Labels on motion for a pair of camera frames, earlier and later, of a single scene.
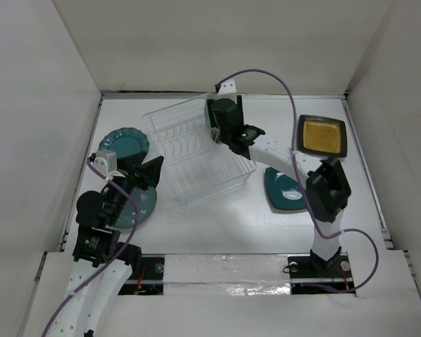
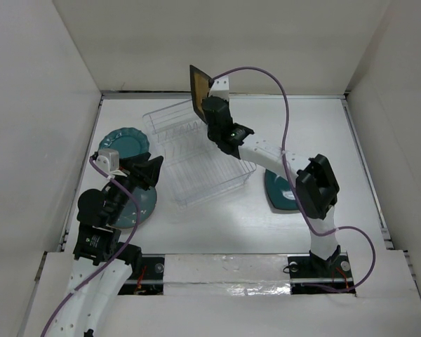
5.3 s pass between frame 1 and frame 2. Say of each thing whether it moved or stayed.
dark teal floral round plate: stayed
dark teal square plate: stayed
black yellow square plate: moved
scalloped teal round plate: stayed
